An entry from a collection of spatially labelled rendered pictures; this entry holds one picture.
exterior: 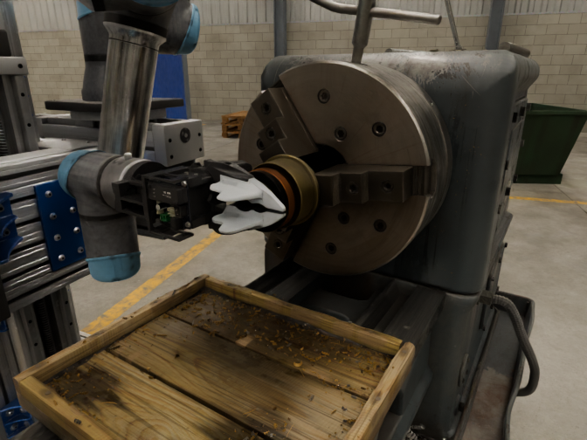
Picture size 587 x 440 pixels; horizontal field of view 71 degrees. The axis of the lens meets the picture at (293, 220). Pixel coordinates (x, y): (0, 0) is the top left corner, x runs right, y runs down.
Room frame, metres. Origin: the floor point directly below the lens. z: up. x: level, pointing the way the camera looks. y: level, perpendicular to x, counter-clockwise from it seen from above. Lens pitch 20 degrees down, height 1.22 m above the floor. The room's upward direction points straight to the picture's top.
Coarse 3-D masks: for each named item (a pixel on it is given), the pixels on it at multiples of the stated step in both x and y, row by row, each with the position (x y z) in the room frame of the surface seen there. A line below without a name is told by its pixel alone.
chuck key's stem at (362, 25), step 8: (360, 0) 0.60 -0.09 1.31; (368, 0) 0.59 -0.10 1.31; (360, 8) 0.60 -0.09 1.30; (368, 8) 0.59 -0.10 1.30; (360, 16) 0.60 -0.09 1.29; (368, 16) 0.59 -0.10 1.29; (360, 24) 0.60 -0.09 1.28; (368, 24) 0.60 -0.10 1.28; (360, 32) 0.60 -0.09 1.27; (368, 32) 0.60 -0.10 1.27; (352, 40) 0.61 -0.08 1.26; (360, 40) 0.60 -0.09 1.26; (368, 40) 0.60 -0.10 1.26; (360, 48) 0.60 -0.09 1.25; (352, 56) 0.61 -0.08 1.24; (360, 56) 0.60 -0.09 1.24; (360, 64) 0.61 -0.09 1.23
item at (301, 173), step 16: (272, 160) 0.52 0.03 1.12; (288, 160) 0.50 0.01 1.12; (256, 176) 0.46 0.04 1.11; (272, 176) 0.46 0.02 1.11; (288, 176) 0.47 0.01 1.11; (304, 176) 0.48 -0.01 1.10; (288, 192) 0.45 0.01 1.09; (304, 192) 0.47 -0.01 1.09; (288, 208) 0.45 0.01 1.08; (304, 208) 0.47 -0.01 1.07; (272, 224) 0.45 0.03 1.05; (288, 224) 0.47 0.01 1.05
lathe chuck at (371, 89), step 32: (320, 64) 0.59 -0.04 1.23; (352, 64) 0.57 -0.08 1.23; (320, 96) 0.59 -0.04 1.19; (352, 96) 0.56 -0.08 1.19; (384, 96) 0.54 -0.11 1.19; (416, 96) 0.58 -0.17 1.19; (256, 128) 0.65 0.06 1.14; (320, 128) 0.59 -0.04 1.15; (352, 128) 0.56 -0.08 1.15; (384, 128) 0.54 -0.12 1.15; (416, 128) 0.52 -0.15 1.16; (256, 160) 0.65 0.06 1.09; (320, 160) 0.68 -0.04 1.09; (352, 160) 0.56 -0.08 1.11; (384, 160) 0.54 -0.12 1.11; (416, 160) 0.51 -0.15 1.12; (320, 224) 0.59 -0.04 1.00; (352, 224) 0.56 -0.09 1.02; (384, 224) 0.53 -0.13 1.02; (416, 224) 0.51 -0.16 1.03; (320, 256) 0.59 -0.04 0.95; (352, 256) 0.56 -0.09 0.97; (384, 256) 0.53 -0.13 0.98
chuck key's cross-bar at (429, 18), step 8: (312, 0) 0.64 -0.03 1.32; (320, 0) 0.64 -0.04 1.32; (328, 0) 0.63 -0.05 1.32; (328, 8) 0.63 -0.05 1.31; (336, 8) 0.62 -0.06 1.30; (344, 8) 0.61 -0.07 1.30; (352, 8) 0.61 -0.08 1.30; (376, 8) 0.59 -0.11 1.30; (376, 16) 0.59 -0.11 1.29; (384, 16) 0.58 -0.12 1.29; (392, 16) 0.58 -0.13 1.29; (400, 16) 0.57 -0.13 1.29; (408, 16) 0.57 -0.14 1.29; (416, 16) 0.56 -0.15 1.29; (424, 16) 0.56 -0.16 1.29; (432, 16) 0.55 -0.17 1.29; (440, 16) 0.55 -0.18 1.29
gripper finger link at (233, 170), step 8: (208, 160) 0.49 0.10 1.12; (208, 168) 0.48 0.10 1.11; (216, 168) 0.47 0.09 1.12; (224, 168) 0.47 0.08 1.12; (232, 168) 0.47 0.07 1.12; (240, 168) 0.47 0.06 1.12; (216, 176) 0.48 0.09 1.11; (232, 176) 0.46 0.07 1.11; (240, 176) 0.46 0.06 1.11; (248, 176) 0.46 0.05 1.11
